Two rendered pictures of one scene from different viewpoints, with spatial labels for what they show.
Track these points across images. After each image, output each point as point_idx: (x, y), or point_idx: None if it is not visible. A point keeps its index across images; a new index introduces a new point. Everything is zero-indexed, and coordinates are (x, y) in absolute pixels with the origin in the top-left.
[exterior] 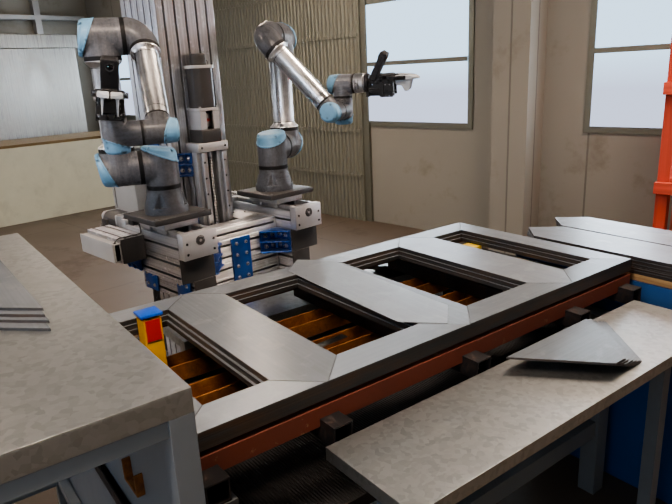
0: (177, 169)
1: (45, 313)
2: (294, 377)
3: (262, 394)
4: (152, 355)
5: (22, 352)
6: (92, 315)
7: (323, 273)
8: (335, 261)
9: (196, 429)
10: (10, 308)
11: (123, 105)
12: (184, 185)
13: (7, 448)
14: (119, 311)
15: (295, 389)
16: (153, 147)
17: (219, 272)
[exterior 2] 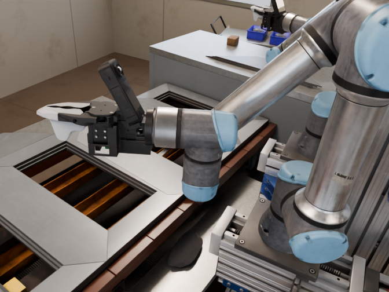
0: (311, 117)
1: (218, 61)
2: (144, 99)
3: (151, 94)
4: (167, 51)
5: (202, 51)
6: (201, 60)
7: (165, 171)
8: (163, 191)
9: (149, 56)
10: (226, 55)
11: (267, 21)
12: None
13: (172, 39)
14: (257, 127)
15: (141, 95)
16: (325, 92)
17: (260, 190)
